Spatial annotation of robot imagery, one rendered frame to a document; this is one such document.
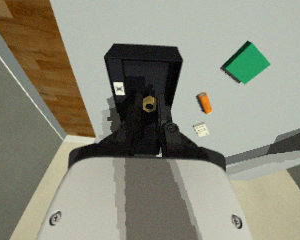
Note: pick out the orange battery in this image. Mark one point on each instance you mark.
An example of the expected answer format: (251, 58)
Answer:
(205, 103)

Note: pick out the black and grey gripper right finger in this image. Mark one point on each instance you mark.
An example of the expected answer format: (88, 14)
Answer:
(176, 144)

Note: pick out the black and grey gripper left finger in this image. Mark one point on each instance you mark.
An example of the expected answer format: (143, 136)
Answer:
(121, 142)

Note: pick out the yellow hex nut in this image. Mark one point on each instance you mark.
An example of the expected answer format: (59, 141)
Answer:
(149, 104)

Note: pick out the black three-compartment bin rack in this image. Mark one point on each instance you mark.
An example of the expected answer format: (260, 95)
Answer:
(127, 75)

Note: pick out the green rectangular block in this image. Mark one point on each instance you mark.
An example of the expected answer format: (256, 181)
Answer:
(246, 63)

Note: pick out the white domino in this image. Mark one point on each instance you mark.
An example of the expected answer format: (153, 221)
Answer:
(201, 129)

